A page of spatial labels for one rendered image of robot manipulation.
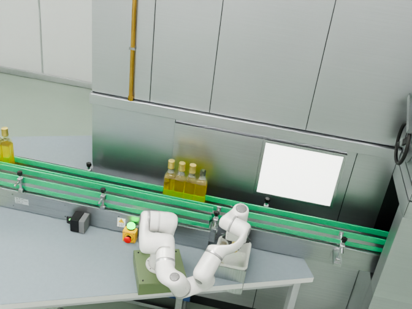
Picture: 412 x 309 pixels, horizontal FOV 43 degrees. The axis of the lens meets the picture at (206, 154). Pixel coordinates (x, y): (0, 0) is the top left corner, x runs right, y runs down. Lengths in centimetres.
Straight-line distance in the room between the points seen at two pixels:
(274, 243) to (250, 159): 46
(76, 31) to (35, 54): 63
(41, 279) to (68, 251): 22
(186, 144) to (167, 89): 31
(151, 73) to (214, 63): 34
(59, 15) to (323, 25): 413
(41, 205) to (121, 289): 71
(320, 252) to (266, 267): 30
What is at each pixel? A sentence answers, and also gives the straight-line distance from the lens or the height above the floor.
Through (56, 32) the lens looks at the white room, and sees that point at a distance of 625.
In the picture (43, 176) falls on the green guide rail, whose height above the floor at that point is 94.
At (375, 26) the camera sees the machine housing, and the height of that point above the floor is 197.
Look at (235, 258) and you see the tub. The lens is 274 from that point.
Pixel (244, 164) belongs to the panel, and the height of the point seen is 115.
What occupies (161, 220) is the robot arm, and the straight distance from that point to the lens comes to 236.
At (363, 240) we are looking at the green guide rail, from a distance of 282.
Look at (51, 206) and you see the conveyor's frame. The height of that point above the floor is 82.
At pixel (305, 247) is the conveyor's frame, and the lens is 282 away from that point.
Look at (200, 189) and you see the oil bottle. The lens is 272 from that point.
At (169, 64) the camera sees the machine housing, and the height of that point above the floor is 163.
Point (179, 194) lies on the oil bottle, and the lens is 277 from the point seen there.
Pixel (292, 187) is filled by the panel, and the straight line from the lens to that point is 283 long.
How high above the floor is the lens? 257
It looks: 30 degrees down
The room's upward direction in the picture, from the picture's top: 7 degrees clockwise
